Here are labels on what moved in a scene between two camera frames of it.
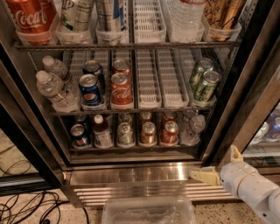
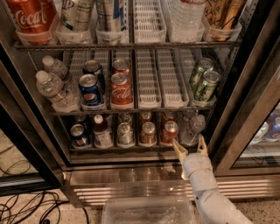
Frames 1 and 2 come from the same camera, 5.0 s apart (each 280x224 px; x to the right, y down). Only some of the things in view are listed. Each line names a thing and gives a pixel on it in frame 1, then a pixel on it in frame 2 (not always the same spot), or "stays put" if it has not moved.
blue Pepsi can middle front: [89, 88] stays put
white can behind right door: [263, 130] stays put
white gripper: [232, 177] to [196, 162]
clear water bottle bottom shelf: [193, 130] stays put
